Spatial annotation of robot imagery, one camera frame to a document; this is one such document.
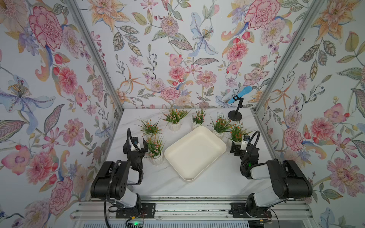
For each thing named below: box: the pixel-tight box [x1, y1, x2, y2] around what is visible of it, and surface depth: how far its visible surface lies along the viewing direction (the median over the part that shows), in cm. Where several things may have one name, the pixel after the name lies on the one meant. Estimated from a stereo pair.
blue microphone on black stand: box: [227, 85, 253, 122], surface depth 119 cm
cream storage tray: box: [164, 125, 227, 181], surface depth 98 cm
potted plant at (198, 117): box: [192, 108, 206, 127], surface depth 102 cm
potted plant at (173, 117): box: [158, 108, 189, 132], surface depth 102 cm
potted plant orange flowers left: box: [134, 115, 164, 140], surface depth 95 cm
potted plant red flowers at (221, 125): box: [206, 111, 232, 139], surface depth 100 cm
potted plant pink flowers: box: [143, 135, 167, 166], surface depth 86 cm
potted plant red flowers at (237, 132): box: [228, 121, 252, 146], surface depth 92 cm
